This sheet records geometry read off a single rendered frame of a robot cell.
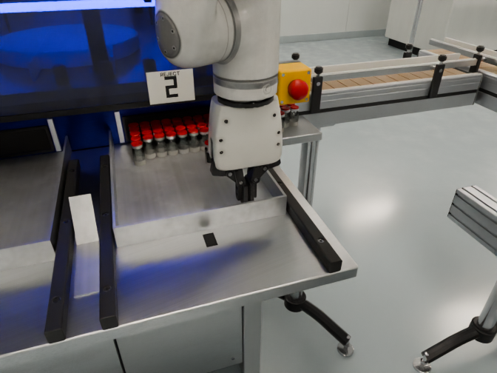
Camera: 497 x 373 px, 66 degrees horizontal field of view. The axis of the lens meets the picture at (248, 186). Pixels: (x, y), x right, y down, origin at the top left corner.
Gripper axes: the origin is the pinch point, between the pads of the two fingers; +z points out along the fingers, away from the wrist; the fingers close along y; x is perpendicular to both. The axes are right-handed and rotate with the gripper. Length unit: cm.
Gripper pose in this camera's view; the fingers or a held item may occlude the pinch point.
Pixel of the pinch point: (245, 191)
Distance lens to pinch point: 59.5
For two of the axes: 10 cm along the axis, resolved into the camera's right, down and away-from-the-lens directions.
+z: 0.0, 8.4, 5.4
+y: -9.5, 1.7, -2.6
